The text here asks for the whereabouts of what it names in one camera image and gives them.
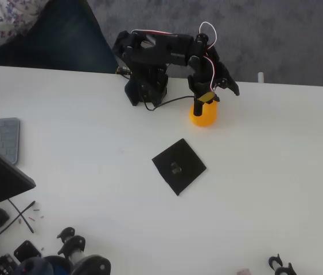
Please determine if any white floral shirt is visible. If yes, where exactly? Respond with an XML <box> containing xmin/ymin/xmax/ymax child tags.
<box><xmin>0</xmin><ymin>0</ymin><xmax>50</xmax><ymax>48</ymax></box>

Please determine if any black camera cable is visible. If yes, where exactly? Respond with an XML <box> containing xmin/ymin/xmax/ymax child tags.
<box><xmin>143</xmin><ymin>96</ymin><xmax>195</xmax><ymax>112</ymax></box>

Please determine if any small black hook clamp jaw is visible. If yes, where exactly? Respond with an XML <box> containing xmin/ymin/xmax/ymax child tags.
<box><xmin>57</xmin><ymin>227</ymin><xmax>76</xmax><ymax>244</ymax></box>

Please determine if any black stick camera yellow tape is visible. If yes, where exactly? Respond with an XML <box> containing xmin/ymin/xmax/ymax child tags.
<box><xmin>188</xmin><ymin>74</ymin><xmax>219</xmax><ymax>117</ymax></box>

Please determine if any black plate with holes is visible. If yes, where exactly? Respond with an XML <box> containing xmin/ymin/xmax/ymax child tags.
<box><xmin>13</xmin><ymin>239</ymin><xmax>42</xmax><ymax>263</ymax></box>

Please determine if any white red servo cable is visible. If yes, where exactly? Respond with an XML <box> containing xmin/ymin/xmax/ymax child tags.
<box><xmin>198</xmin><ymin>22</ymin><xmax>218</xmax><ymax>93</ymax></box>
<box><xmin>131</xmin><ymin>28</ymin><xmax>179</xmax><ymax>46</ymax></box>

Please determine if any dark round cap red dot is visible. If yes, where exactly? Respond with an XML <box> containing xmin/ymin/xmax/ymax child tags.
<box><xmin>14</xmin><ymin>256</ymin><xmax>55</xmax><ymax>275</ymax></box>

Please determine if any large black hook clamp jaw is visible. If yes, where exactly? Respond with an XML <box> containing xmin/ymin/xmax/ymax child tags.
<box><xmin>57</xmin><ymin>235</ymin><xmax>87</xmax><ymax>258</ymax></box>

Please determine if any yellow rubber duck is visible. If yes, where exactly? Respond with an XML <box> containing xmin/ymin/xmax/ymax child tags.
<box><xmin>189</xmin><ymin>99</ymin><xmax>219</xmax><ymax>128</ymax></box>

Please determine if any black round clamp pad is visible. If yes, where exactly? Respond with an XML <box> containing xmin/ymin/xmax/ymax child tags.
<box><xmin>73</xmin><ymin>254</ymin><xmax>112</xmax><ymax>275</ymax></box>

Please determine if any black square pad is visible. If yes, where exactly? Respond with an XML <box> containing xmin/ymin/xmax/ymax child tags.
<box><xmin>151</xmin><ymin>138</ymin><xmax>207</xmax><ymax>197</ymax></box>

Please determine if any seated person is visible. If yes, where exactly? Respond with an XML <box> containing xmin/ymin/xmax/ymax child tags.
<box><xmin>0</xmin><ymin>0</ymin><xmax>119</xmax><ymax>74</ymax></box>

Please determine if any motor controller board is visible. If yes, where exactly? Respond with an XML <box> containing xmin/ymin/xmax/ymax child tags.
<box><xmin>115</xmin><ymin>66</ymin><xmax>133</xmax><ymax>78</ymax></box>

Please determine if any black electronics board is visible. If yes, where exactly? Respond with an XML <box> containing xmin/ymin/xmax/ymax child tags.
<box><xmin>0</xmin><ymin>253</ymin><xmax>18</xmax><ymax>275</ymax></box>

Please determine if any thin black cable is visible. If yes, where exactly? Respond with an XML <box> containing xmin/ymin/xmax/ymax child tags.
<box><xmin>0</xmin><ymin>201</ymin><xmax>36</xmax><ymax>249</ymax></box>
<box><xmin>7</xmin><ymin>198</ymin><xmax>35</xmax><ymax>234</ymax></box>

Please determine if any black clamp body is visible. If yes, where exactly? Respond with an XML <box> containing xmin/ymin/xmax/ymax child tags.
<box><xmin>275</xmin><ymin>262</ymin><xmax>297</xmax><ymax>275</ymax></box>

